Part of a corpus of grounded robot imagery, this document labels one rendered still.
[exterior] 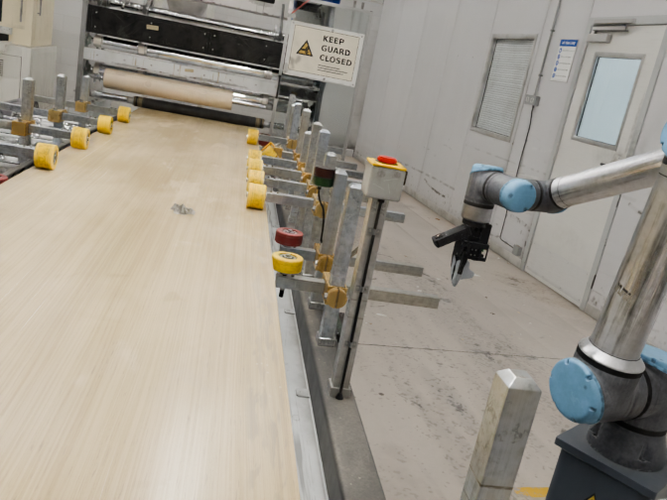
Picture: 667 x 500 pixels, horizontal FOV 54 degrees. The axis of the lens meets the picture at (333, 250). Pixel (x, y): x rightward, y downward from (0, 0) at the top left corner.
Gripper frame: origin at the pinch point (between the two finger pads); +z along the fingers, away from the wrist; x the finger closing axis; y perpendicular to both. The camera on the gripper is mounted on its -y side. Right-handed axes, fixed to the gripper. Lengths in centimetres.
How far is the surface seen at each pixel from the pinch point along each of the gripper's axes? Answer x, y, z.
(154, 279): -51, -84, -7
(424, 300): -26.0, -17.1, -1.9
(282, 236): -2, -54, -7
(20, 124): 78, -148, -15
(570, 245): 279, 201, 42
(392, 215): 23.9, -16.3, -12.7
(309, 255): -0.6, -45.3, -2.3
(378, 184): -58, -43, -35
